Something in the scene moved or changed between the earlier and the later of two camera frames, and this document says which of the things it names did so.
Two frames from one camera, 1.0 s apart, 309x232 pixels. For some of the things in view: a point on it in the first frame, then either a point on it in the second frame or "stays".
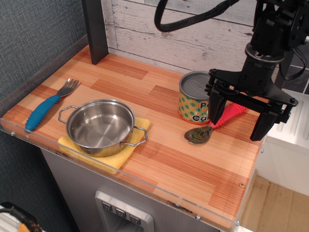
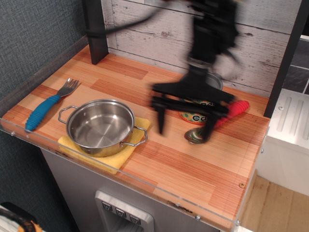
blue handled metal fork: x=38 y=112 stays
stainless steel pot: x=101 y=128 stays
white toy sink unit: x=284 y=159 stays
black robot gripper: x=253 y=84 → x=193 y=91
